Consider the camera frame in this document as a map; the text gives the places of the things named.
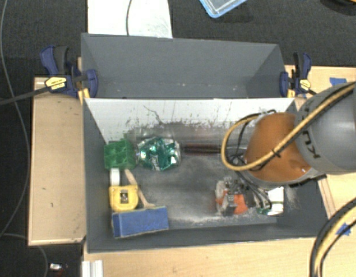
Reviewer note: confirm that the white tape roll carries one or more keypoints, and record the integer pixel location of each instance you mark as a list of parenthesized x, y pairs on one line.
[(114, 177)]

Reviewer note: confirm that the pale wooden stick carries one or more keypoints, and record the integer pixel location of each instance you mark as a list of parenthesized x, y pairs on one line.
[(140, 193)]

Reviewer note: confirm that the blue sponge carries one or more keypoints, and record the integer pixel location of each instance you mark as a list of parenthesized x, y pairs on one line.
[(140, 222)]

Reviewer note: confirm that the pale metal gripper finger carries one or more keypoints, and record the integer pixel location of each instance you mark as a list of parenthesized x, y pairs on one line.
[(230, 185), (230, 203)]

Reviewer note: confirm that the red-brown flat block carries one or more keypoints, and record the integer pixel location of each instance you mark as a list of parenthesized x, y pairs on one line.
[(200, 149)]

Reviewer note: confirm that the green block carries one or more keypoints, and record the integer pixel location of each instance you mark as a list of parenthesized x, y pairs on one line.
[(119, 154)]

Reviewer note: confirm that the crumpled green and silver packet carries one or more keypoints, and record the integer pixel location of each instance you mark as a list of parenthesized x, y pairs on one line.
[(159, 154)]

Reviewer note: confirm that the orange round object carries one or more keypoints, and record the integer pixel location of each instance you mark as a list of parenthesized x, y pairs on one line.
[(241, 208)]

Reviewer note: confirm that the yellow tape measure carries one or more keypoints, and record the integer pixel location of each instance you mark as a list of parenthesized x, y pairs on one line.
[(123, 198)]

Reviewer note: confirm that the pale wood board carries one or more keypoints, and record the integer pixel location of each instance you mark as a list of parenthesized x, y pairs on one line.
[(56, 166)]

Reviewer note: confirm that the grey metal bin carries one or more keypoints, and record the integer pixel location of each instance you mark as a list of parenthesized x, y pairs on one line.
[(177, 68)]

